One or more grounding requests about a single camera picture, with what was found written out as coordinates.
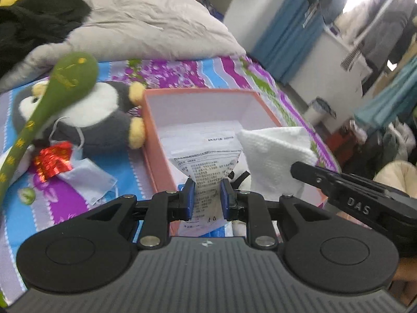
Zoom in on white knit towel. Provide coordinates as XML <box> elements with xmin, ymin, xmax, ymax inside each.
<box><xmin>236</xmin><ymin>127</ymin><xmax>318</xmax><ymax>200</ymax></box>

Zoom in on blue curtain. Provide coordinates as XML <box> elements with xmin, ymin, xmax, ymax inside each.
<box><xmin>252</xmin><ymin>0</ymin><xmax>346</xmax><ymax>85</ymax></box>

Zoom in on teal cloth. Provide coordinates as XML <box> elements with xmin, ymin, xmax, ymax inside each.
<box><xmin>353</xmin><ymin>65</ymin><xmax>417</xmax><ymax>128</ymax></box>

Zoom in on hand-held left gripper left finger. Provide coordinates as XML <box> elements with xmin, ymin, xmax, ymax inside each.
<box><xmin>83</xmin><ymin>179</ymin><xmax>197</xmax><ymax>250</ymax></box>

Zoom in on hanging clothes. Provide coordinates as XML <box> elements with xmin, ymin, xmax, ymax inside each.
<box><xmin>335</xmin><ymin>0</ymin><xmax>417</xmax><ymax>70</ymax></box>

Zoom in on grey penguin plush toy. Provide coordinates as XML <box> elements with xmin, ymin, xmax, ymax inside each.
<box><xmin>12</xmin><ymin>81</ymin><xmax>147</xmax><ymax>152</ymax></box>

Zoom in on light blue face mask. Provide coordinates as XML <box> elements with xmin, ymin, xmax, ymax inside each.
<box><xmin>49</xmin><ymin>117</ymin><xmax>118</xmax><ymax>207</ymax></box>

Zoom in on white plastic packet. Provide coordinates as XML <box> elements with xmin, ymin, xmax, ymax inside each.
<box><xmin>161</xmin><ymin>122</ymin><xmax>248</xmax><ymax>237</ymax></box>

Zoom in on red foil packet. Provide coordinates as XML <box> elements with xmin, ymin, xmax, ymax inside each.
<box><xmin>33</xmin><ymin>141</ymin><xmax>74</xmax><ymax>182</ymax></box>

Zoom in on cream cushion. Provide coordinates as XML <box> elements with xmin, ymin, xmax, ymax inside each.
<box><xmin>373</xmin><ymin>161</ymin><xmax>417</xmax><ymax>199</ymax></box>

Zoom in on grey quilt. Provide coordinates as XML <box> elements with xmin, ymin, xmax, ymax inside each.
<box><xmin>0</xmin><ymin>0</ymin><xmax>246</xmax><ymax>93</ymax></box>

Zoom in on black jacket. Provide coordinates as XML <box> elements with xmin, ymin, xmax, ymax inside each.
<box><xmin>0</xmin><ymin>0</ymin><xmax>92</xmax><ymax>79</ymax></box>

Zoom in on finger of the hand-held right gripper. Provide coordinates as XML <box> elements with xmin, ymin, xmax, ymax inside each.
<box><xmin>291</xmin><ymin>161</ymin><xmax>384</xmax><ymax>227</ymax></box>

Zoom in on small panda plush toy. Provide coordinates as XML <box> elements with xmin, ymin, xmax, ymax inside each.
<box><xmin>228</xmin><ymin>163</ymin><xmax>252</xmax><ymax>191</ymax></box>

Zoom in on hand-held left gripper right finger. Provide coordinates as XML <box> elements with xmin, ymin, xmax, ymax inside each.
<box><xmin>220</xmin><ymin>179</ymin><xmax>330</xmax><ymax>249</ymax></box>

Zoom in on white chest cabinet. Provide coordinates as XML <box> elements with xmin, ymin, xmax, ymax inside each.
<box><xmin>290</xmin><ymin>28</ymin><xmax>373</xmax><ymax>134</ymax></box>

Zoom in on grey coiled object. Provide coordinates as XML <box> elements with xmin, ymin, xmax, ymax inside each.
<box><xmin>340</xmin><ymin>44</ymin><xmax>362</xmax><ymax>71</ymax></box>

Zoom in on salmon pink storage box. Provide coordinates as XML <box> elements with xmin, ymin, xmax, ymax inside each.
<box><xmin>142</xmin><ymin>88</ymin><xmax>326</xmax><ymax>239</ymax></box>

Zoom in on small green pompom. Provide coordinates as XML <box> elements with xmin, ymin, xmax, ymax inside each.
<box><xmin>18</xmin><ymin>187</ymin><xmax>36</xmax><ymax>205</ymax></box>

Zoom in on green plush stick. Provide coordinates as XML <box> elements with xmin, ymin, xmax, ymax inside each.
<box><xmin>0</xmin><ymin>51</ymin><xmax>100</xmax><ymax>204</ymax></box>

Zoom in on pile of clothes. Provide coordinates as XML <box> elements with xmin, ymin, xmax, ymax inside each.
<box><xmin>339</xmin><ymin>117</ymin><xmax>412</xmax><ymax>177</ymax></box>

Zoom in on striped floral bed sheet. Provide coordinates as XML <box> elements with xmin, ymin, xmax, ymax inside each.
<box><xmin>0</xmin><ymin>55</ymin><xmax>342</xmax><ymax>304</ymax></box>

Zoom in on small trash bin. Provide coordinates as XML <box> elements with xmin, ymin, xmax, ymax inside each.
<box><xmin>304</xmin><ymin>97</ymin><xmax>337</xmax><ymax>128</ymax></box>

